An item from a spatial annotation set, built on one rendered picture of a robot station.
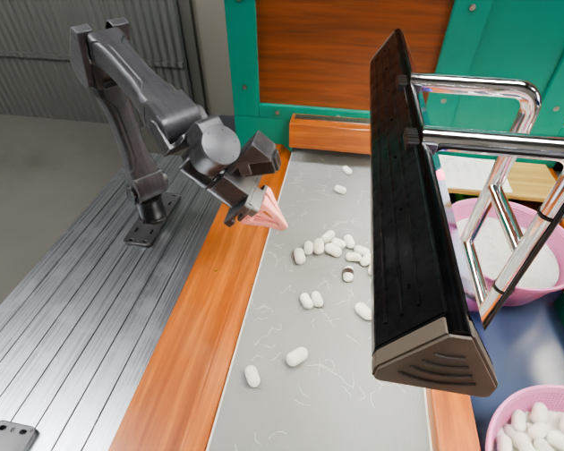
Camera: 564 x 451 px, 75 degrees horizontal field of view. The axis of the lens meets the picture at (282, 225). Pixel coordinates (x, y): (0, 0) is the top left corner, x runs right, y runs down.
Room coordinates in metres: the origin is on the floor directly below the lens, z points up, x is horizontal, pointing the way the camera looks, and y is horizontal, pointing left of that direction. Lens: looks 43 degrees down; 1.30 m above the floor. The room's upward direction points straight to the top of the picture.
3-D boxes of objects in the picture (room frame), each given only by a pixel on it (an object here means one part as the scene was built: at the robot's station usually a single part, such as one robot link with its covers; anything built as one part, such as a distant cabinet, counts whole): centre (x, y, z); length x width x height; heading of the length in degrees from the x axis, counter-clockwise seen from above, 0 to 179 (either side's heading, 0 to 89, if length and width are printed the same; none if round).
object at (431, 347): (0.42, -0.16, 1.08); 0.62 x 0.08 x 0.07; 170
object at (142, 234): (0.71, 0.33, 0.71); 0.20 x 0.07 x 0.08; 170
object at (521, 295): (0.54, -0.46, 0.72); 0.27 x 0.27 x 0.10
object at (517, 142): (0.40, -0.23, 0.90); 0.20 x 0.19 x 0.45; 170
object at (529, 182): (0.75, -0.50, 0.77); 0.33 x 0.15 x 0.01; 80
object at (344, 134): (0.86, -0.17, 0.83); 0.30 x 0.06 x 0.07; 80
